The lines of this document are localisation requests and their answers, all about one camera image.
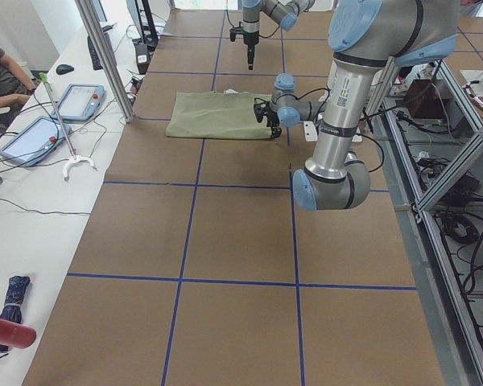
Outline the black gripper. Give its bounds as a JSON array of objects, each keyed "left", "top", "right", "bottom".
[
  {"left": 242, "top": 20, "right": 259, "bottom": 71},
  {"left": 266, "top": 109, "right": 282, "bottom": 139}
]

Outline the olive green long-sleeve shirt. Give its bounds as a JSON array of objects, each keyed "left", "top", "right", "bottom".
[{"left": 166, "top": 92, "right": 271, "bottom": 140}]

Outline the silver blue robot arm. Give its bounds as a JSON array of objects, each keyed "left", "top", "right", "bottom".
[
  {"left": 266, "top": 1, "right": 460, "bottom": 211},
  {"left": 230, "top": 0, "right": 316, "bottom": 71}
]

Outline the white paper hang tag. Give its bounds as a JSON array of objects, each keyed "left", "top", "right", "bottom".
[{"left": 223, "top": 88, "right": 239, "bottom": 94}]

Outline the black keyboard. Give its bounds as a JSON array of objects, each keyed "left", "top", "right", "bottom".
[{"left": 87, "top": 31, "right": 114, "bottom": 71}]

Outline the blue teach pendant far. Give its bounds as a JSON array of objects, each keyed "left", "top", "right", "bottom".
[{"left": 56, "top": 84, "right": 105, "bottom": 123}]

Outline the blue teach pendant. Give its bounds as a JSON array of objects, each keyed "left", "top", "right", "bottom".
[
  {"left": 0, "top": 117, "right": 72, "bottom": 166},
  {"left": 56, "top": 84, "right": 105, "bottom": 123}
]

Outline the black computer mouse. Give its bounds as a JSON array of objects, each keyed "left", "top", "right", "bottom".
[{"left": 56, "top": 64, "right": 74, "bottom": 75}]

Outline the white reacher grabber stick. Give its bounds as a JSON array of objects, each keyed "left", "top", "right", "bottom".
[{"left": 39, "top": 72, "right": 97, "bottom": 182}]

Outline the blue teach pendant near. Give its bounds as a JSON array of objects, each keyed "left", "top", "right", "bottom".
[{"left": 0, "top": 117, "right": 72, "bottom": 166}]

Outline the dark blue folded umbrella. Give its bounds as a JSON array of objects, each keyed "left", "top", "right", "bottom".
[{"left": 0, "top": 276, "right": 31, "bottom": 353}]

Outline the red cylindrical bottle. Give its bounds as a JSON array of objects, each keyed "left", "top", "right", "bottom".
[{"left": 0, "top": 318, "right": 37, "bottom": 349}]

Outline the grey aluminium frame post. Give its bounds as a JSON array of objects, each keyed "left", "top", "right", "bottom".
[{"left": 75, "top": 0, "right": 134, "bottom": 123}]

